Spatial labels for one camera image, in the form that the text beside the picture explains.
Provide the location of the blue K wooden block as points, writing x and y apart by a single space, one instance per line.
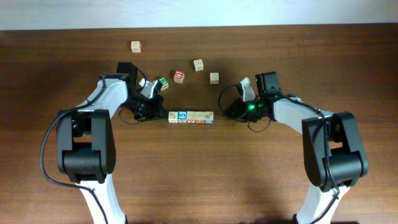
209 117

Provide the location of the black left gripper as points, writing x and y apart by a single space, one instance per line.
155 109

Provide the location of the ice cream wooden block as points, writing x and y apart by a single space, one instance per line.
191 117

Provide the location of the plain wooden block row end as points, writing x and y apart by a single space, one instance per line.
173 117

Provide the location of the red U wooden block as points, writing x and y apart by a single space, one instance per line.
179 76

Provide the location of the green R wooden block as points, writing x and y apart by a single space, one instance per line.
198 65

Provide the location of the plain wooden block far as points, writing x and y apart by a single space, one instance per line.
136 47

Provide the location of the green N wooden block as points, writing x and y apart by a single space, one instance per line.
214 78

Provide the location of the red I wooden block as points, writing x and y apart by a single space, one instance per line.
199 117

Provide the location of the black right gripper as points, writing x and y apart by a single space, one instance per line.
237 106

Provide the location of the green B wooden block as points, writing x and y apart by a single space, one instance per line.
164 83

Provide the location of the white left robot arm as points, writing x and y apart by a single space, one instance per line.
86 150

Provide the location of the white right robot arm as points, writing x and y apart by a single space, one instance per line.
333 152

